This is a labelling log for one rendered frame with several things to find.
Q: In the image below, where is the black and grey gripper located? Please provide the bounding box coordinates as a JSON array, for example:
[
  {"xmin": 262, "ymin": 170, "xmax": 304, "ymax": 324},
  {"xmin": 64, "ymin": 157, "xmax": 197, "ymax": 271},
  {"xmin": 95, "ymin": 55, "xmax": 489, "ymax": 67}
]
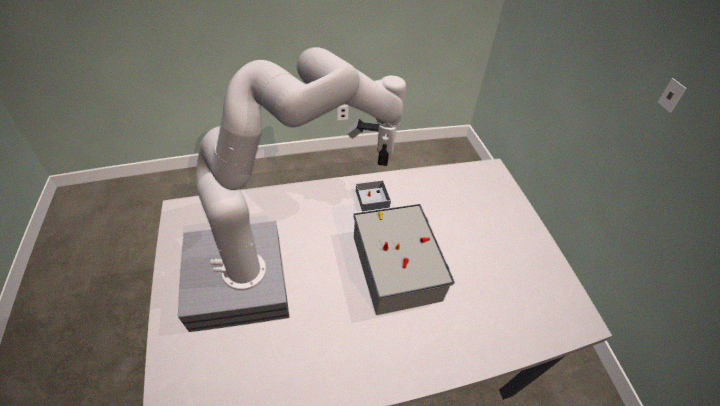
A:
[{"xmin": 376, "ymin": 120, "xmax": 401, "ymax": 166}]

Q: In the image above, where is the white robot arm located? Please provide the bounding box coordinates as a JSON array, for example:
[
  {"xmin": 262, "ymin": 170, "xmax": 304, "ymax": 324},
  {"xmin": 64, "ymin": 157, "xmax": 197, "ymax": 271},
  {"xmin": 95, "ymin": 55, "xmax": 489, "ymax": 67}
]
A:
[{"xmin": 195, "ymin": 48, "xmax": 406, "ymax": 290}]

